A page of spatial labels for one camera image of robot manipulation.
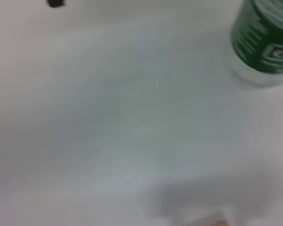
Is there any clear green-label water bottle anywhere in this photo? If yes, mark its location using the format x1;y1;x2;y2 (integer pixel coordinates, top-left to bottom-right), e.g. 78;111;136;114
223;0;283;89

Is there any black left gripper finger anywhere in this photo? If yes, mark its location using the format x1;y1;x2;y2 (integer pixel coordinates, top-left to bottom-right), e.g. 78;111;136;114
47;0;65;8

